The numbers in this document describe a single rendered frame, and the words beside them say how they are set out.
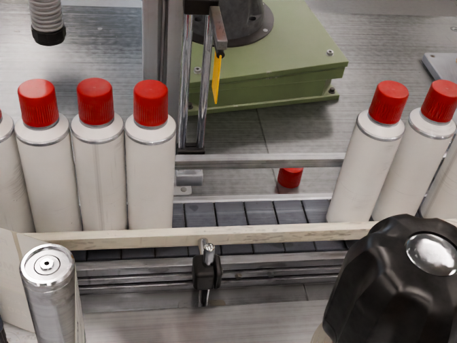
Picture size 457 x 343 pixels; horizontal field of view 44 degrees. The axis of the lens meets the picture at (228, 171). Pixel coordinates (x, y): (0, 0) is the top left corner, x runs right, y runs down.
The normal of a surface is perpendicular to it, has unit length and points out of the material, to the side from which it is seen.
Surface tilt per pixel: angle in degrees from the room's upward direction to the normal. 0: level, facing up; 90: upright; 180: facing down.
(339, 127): 0
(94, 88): 3
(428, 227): 14
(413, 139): 90
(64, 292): 90
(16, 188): 90
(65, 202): 90
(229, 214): 0
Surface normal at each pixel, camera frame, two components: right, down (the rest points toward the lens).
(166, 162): 0.66, 0.56
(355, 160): -0.75, 0.40
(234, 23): 0.32, 0.47
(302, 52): 0.07, -0.69
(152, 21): 0.13, 0.69
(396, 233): -0.03, -0.83
